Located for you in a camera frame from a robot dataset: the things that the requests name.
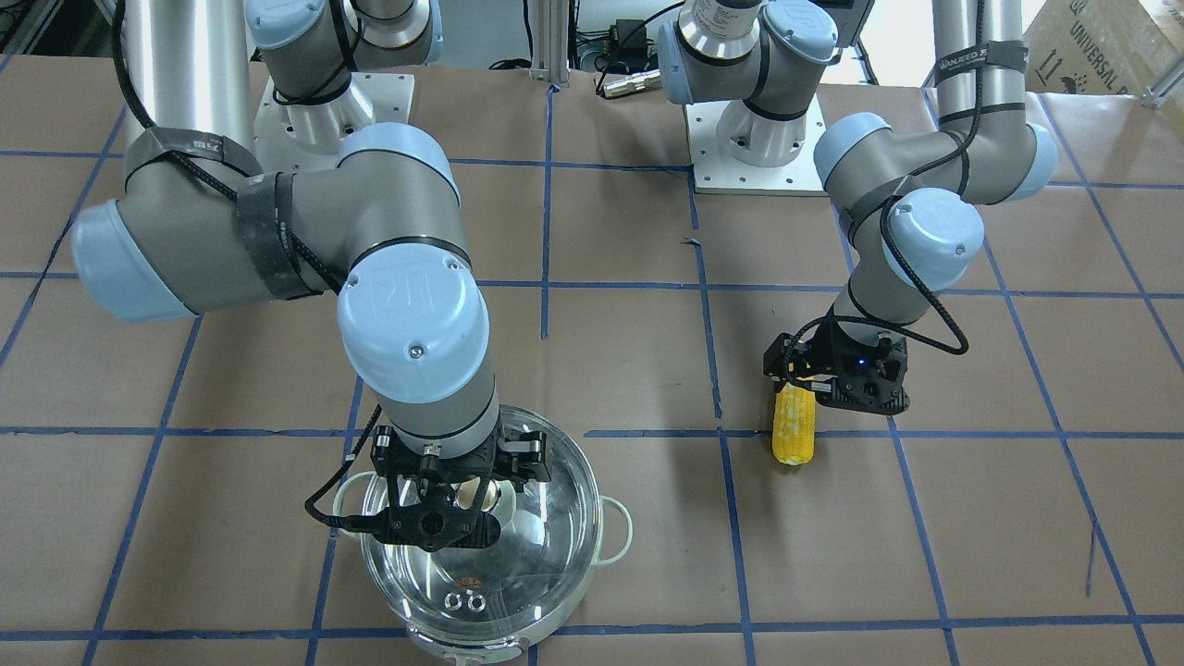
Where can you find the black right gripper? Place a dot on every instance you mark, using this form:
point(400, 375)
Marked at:
point(520, 456)

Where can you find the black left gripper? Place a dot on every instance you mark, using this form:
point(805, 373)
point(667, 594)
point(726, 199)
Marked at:
point(818, 355)

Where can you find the yellow corn cob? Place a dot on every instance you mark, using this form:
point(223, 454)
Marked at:
point(794, 425)

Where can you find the glass pot lid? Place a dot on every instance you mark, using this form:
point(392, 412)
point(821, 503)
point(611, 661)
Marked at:
point(489, 605)

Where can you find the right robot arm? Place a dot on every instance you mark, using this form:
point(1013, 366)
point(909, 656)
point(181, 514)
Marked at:
point(256, 171)

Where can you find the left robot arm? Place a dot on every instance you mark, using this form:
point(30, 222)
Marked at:
point(908, 203)

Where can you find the silver cylindrical connector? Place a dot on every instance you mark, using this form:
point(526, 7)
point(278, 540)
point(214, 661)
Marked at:
point(633, 84)

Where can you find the cardboard box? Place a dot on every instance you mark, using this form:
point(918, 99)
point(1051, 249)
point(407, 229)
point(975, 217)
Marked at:
point(1102, 47)

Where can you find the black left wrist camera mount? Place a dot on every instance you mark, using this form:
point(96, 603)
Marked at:
point(868, 379)

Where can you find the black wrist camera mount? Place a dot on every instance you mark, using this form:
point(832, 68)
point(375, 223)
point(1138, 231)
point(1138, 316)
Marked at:
point(434, 523)
point(868, 379)

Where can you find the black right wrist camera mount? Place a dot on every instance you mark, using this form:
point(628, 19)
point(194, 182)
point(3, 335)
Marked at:
point(434, 523)

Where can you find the steel pot with handles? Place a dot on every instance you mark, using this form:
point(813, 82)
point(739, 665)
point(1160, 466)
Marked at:
point(618, 525)

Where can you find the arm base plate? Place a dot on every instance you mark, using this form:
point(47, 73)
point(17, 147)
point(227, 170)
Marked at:
point(303, 137)
point(736, 152)

